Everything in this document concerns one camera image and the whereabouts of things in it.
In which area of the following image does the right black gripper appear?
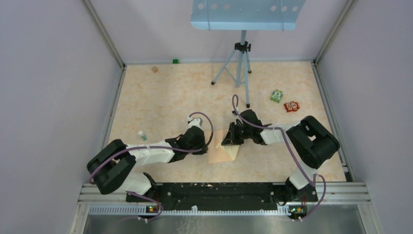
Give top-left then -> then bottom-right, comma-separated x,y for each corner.
222,122 -> 252,146

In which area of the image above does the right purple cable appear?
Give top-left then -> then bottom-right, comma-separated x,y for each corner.
231,94 -> 327,222

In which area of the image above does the green white glue stick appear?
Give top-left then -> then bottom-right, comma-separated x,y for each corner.
138,131 -> 147,141

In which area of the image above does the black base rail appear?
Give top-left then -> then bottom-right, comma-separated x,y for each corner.
146,182 -> 318,211

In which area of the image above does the red toy block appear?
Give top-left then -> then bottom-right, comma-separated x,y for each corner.
283,101 -> 300,113

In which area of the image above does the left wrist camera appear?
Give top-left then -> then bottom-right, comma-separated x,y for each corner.
187,117 -> 203,129

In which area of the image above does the white cable duct strip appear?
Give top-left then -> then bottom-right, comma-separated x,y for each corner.
89,205 -> 291,216

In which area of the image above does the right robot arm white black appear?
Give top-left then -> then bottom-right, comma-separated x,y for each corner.
221,109 -> 340,201

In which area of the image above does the green toy block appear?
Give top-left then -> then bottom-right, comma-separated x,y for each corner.
270,89 -> 283,103

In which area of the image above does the cream paper letter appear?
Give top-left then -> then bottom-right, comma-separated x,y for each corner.
220,145 -> 240,162

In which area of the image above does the peach envelope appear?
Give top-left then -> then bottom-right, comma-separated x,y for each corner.
207,130 -> 240,164

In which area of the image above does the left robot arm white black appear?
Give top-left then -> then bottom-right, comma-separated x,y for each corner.
86,126 -> 207,202

